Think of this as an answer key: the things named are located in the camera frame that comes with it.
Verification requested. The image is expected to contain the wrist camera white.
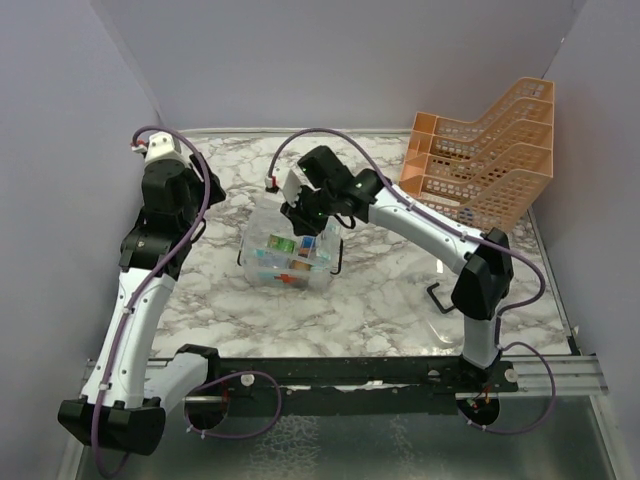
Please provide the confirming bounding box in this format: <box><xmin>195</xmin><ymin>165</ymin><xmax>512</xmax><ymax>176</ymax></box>
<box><xmin>264</xmin><ymin>170</ymin><xmax>303</xmax><ymax>207</ymax></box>
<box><xmin>131</xmin><ymin>132</ymin><xmax>187</xmax><ymax>165</ymax></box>

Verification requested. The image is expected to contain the clear plastic medicine box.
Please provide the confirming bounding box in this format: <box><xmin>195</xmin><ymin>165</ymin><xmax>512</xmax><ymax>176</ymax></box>
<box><xmin>237</xmin><ymin>199</ymin><xmax>343</xmax><ymax>291</ymax></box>

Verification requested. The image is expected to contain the brown orange-cap medicine bottle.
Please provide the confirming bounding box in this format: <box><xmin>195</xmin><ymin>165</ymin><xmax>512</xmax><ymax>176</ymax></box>
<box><xmin>290</xmin><ymin>260</ymin><xmax>312</xmax><ymax>271</ymax></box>

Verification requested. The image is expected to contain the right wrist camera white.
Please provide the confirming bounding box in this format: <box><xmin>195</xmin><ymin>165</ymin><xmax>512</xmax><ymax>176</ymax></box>
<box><xmin>264</xmin><ymin>170</ymin><xmax>303</xmax><ymax>207</ymax></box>

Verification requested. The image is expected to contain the black lid handle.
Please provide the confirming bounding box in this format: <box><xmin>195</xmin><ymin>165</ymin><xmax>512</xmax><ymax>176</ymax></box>
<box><xmin>425</xmin><ymin>282</ymin><xmax>456</xmax><ymax>315</ymax></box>

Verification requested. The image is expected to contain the clear plastic box lid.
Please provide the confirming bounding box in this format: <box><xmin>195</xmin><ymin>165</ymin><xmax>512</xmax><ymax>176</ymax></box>
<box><xmin>398</xmin><ymin>253</ymin><xmax>464</xmax><ymax>349</ymax></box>

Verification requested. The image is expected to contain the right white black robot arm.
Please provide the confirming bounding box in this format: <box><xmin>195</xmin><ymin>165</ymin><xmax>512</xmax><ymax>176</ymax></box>
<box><xmin>280</xmin><ymin>146</ymin><xmax>514</xmax><ymax>391</ymax></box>

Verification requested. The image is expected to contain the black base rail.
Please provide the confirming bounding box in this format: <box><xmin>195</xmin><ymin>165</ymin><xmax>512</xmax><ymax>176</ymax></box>
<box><xmin>190</xmin><ymin>356</ymin><xmax>518</xmax><ymax>417</ymax></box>

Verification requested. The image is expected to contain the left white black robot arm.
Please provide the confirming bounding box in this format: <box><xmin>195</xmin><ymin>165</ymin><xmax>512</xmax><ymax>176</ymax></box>
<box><xmin>57</xmin><ymin>152</ymin><xmax>226</xmax><ymax>456</ymax></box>

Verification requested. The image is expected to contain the orange plastic file organizer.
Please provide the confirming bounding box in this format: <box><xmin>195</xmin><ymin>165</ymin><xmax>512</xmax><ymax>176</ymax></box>
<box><xmin>399</xmin><ymin>77</ymin><xmax>555</xmax><ymax>232</ymax></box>

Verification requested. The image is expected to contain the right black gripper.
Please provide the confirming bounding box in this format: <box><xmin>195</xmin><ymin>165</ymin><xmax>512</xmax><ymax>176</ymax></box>
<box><xmin>280</xmin><ymin>183</ymin><xmax>336</xmax><ymax>237</ymax></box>

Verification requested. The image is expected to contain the white blue small bottle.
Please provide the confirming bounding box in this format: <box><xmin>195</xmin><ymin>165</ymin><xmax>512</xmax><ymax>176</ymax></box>
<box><xmin>298</xmin><ymin>236</ymin><xmax>316</xmax><ymax>258</ymax></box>

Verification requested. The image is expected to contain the green small packet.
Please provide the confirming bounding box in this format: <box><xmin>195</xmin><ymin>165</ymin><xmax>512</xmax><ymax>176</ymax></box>
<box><xmin>267</xmin><ymin>235</ymin><xmax>297</xmax><ymax>254</ymax></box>

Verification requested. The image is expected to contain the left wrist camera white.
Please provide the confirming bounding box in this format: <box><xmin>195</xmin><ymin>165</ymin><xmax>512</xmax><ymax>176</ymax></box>
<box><xmin>131</xmin><ymin>132</ymin><xmax>187</xmax><ymax>165</ymax></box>

